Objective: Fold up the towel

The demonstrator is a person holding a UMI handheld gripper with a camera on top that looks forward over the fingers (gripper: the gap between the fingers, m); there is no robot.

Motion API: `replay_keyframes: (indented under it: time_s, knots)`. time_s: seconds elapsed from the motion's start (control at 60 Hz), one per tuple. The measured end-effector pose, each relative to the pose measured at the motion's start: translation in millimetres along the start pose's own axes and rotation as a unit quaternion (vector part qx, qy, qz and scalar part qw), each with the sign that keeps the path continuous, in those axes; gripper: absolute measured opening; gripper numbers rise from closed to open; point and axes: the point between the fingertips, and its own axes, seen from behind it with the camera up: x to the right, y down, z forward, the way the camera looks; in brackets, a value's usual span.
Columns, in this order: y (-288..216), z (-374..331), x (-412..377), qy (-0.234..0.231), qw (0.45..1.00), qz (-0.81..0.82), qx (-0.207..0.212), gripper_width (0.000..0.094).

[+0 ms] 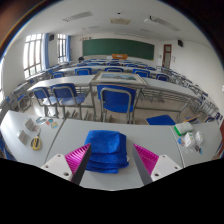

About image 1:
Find orange lectern top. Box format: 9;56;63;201
111;53;129;60

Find green and white box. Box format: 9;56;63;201
173;121;194;137

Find ceiling air conditioner unit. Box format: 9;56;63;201
109;17;132;26

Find group of blue chairs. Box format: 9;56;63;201
49;58;171;83

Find blue window curtain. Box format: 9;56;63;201
42;32;51;69
65;34;72;63

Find blue classroom chair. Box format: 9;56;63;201
96;84;138;124
32;86;58;117
49;82;88;119

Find group of ceiling lights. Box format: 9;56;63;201
143;15;183;33

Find white-framed classroom window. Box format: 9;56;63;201
23;33;44;80
57;33;68;64

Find framed landscape picture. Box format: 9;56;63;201
90;70;148;86

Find small white box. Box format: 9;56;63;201
184;132;197;149

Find green blackboard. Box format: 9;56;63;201
82;38;155;61

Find blue terry towel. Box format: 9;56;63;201
83;129;130;175

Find brown classroom door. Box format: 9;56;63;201
162;43;173;69

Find grey classroom desk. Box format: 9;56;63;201
90;74;201;124
27;74;98;118

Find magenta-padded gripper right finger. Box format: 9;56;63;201
130;143;183;187

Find yellow-handled scissors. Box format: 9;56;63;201
29;129;43;151

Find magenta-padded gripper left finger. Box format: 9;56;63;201
40;143;93;186

